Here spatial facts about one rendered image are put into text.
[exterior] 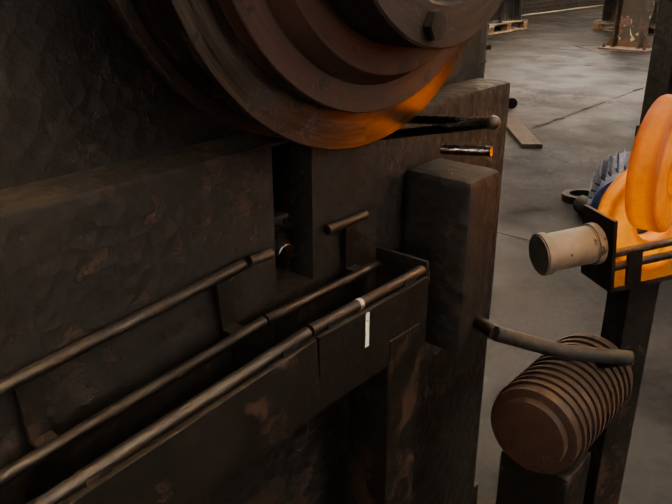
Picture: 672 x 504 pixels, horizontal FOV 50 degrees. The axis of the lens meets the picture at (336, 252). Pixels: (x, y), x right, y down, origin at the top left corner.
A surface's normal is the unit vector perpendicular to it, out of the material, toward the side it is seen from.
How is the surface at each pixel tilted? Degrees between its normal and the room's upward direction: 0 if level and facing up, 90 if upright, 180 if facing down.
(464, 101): 90
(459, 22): 90
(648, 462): 0
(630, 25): 90
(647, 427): 0
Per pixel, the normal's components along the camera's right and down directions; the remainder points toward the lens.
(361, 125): 0.76, 0.25
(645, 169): -0.65, 0.14
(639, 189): -0.65, 0.41
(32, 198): 0.00, -0.92
